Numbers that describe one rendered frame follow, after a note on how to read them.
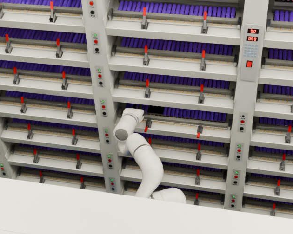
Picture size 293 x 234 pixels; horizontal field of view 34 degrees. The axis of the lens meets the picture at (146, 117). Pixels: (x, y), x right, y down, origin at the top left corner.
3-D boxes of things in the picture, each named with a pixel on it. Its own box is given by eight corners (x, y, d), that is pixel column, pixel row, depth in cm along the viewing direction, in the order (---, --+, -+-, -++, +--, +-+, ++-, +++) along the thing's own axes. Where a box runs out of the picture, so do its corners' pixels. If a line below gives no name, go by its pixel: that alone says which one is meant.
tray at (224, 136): (230, 143, 242) (231, 133, 235) (115, 129, 254) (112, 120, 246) (234, 111, 254) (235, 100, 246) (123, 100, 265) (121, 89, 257)
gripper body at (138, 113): (119, 126, 238) (125, 117, 248) (139, 128, 236) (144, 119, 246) (119, 113, 234) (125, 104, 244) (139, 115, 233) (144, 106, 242)
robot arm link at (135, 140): (152, 175, 212) (131, 144, 238) (154, 143, 205) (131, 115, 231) (133, 178, 209) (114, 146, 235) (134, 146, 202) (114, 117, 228)
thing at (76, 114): (98, 127, 256) (94, 113, 244) (-5, 115, 267) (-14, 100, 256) (107, 98, 267) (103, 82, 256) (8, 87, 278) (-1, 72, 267)
